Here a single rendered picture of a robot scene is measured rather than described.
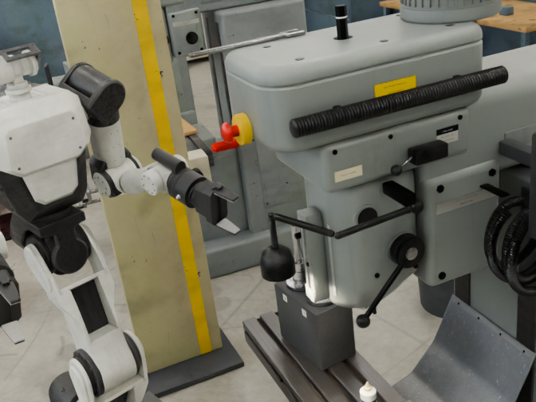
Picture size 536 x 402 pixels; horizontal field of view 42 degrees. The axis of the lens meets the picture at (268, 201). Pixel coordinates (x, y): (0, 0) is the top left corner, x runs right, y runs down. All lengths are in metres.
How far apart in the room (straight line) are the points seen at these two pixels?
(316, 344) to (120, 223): 1.49
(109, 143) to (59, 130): 0.24
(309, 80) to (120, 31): 1.86
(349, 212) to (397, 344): 2.29
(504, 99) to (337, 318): 0.78
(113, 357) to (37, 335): 2.28
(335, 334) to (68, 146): 0.87
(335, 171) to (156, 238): 2.06
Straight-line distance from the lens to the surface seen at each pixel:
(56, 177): 1.83
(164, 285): 3.40
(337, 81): 1.24
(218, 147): 1.42
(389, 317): 3.82
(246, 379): 3.51
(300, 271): 1.98
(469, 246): 1.56
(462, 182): 1.48
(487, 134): 1.50
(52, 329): 4.27
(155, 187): 1.81
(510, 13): 6.59
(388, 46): 1.30
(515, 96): 1.52
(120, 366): 2.01
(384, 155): 1.35
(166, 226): 3.28
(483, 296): 1.90
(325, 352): 1.97
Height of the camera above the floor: 2.18
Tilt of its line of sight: 24 degrees down
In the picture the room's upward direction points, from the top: 8 degrees counter-clockwise
